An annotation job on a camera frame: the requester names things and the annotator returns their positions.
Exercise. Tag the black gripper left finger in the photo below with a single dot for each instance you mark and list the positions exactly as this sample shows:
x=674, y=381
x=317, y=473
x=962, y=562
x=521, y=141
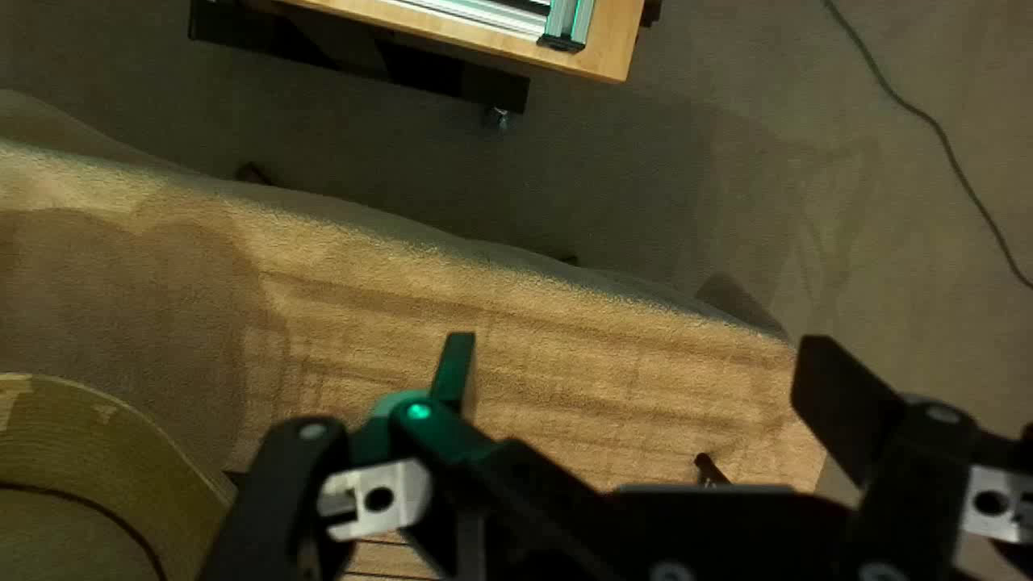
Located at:
x=278, y=494

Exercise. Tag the aluminium rail frame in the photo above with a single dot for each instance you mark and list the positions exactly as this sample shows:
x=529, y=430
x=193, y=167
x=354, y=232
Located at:
x=537, y=21

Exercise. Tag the beige ribbed towel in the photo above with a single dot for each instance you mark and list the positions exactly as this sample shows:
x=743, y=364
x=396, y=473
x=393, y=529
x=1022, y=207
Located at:
x=485, y=310

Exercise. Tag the wooden robot cart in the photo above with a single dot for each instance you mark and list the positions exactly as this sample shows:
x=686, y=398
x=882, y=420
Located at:
x=506, y=51

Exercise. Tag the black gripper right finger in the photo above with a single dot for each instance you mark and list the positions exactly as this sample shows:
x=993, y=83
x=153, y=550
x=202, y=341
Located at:
x=905, y=463

